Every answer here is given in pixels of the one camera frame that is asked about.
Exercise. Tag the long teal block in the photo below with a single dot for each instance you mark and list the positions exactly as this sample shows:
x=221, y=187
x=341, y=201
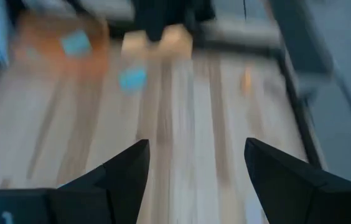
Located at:
x=132, y=79
x=76, y=43

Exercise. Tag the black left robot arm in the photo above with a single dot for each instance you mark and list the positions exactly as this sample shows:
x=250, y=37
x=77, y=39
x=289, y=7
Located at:
x=169, y=15

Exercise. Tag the orange plastic bin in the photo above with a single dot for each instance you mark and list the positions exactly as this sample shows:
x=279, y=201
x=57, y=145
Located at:
x=44, y=60

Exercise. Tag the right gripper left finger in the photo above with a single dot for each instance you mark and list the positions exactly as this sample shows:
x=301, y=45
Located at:
x=113, y=186

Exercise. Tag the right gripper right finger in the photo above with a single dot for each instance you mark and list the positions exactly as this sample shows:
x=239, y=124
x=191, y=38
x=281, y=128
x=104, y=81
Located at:
x=287, y=186

